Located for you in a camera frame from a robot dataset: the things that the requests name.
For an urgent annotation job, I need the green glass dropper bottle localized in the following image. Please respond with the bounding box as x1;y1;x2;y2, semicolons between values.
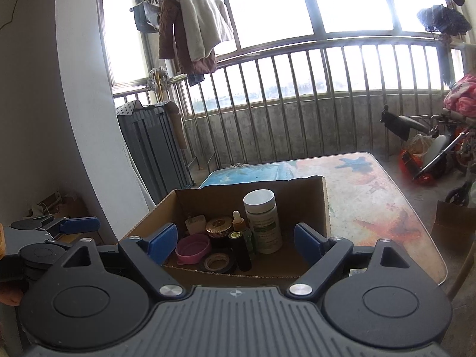
232;210;257;257

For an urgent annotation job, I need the grey ribbed cabinet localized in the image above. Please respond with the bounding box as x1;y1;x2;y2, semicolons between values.
116;100;194;201

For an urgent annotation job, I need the dark jar with gold lid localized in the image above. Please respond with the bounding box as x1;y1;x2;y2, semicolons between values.
206;216;234;250

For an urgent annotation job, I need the wheelchair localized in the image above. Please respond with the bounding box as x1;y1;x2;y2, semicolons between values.
441;108;476;173

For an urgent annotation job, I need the dark hanging skirt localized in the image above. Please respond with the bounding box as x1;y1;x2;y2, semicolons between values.
416;4;472;37

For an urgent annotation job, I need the flat cardboard piece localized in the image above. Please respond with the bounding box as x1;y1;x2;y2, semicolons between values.
431;200;476;246

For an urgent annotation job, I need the brown cardboard box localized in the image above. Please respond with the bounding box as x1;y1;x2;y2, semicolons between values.
119;176;331;287

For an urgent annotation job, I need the black cylinder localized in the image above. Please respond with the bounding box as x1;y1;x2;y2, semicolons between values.
228;231;253;272

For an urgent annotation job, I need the pink blanket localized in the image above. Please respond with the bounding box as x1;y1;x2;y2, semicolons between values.
444;74;476;120

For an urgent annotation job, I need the white fleece jacket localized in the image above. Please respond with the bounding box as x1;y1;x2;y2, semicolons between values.
175;0;236;62

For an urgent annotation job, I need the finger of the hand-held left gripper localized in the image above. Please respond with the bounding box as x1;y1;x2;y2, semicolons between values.
37;216;101;237

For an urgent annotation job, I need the black small wheel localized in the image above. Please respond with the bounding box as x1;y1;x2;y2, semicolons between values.
445;181;473;206

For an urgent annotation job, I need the pink round bowl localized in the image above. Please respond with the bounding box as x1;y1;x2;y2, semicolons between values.
176;234;212;265

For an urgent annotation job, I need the brown hanging coat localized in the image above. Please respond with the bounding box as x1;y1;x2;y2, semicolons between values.
159;0;218;77

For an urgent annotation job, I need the dark hanging cloth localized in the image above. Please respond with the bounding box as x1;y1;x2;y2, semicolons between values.
440;35;453;84

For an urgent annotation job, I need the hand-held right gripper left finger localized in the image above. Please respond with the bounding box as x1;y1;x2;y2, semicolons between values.
61;222;185;298

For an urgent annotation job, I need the black electrical tape roll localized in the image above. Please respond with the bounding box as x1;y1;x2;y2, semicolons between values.
198;252;237;275

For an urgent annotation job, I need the stroller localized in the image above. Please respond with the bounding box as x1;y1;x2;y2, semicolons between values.
381;104;452;184

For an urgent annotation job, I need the white charger plug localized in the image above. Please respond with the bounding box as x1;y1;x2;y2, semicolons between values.
185;214;207;236

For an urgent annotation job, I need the metal balcony railing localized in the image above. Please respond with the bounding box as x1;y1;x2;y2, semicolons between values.
112;32;465;172

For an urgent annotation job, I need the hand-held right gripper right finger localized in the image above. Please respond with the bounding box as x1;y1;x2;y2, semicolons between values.
287;222;408;299

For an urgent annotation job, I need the string mop head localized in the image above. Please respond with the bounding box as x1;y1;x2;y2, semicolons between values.
149;66;175;93

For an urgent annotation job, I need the white pill bottle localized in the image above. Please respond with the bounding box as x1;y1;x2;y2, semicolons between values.
243;190;283;254

